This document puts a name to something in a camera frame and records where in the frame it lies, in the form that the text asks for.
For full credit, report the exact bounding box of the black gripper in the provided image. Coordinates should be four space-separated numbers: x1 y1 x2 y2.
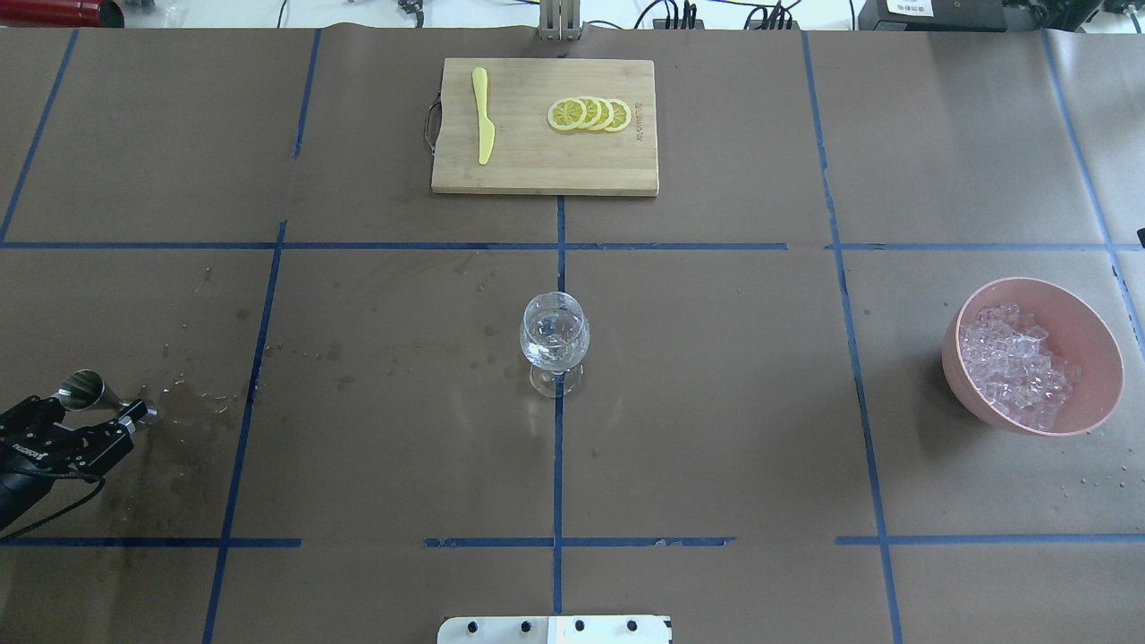
1 395 150 484

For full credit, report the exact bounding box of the steel double jigger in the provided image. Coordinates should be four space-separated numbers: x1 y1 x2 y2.
54 369 159 424

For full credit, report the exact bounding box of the clear wine glass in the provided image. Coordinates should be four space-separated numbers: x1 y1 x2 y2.
519 291 590 399

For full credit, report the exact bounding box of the clear ice cubes pile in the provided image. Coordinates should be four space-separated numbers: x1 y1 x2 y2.
957 301 1083 432

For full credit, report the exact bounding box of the red cylinder tool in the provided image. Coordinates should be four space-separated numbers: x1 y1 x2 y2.
1 1 125 29

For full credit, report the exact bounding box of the yellow plastic knife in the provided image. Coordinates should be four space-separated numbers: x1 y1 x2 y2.
471 66 497 165

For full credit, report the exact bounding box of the bamboo cutting board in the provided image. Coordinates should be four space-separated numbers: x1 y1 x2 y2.
432 57 661 197

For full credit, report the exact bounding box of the lemon slice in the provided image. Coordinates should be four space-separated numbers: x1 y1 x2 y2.
589 97 615 131
577 97 597 131
547 97 589 131
605 99 632 133

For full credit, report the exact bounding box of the pink bowl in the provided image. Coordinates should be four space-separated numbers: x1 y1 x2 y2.
940 276 1127 437

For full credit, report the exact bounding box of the black box device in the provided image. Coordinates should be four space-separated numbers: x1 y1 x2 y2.
856 1 1006 32

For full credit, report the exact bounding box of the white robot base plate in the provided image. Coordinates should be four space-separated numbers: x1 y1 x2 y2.
437 614 674 643

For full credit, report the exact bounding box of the aluminium frame post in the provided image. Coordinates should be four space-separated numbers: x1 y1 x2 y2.
539 0 583 41

